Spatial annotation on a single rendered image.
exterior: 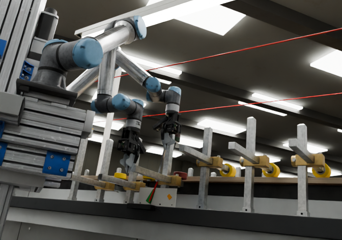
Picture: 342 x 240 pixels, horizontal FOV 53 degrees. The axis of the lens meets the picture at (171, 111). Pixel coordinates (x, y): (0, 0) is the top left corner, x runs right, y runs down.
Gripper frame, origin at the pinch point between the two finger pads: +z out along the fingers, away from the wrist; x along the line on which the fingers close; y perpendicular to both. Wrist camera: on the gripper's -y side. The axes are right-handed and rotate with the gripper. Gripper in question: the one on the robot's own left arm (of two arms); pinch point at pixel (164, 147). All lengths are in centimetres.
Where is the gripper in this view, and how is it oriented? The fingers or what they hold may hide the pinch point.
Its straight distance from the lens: 187.7
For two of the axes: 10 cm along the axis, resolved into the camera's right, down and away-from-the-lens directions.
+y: 8.2, -1.0, -5.6
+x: 5.6, 3.4, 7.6
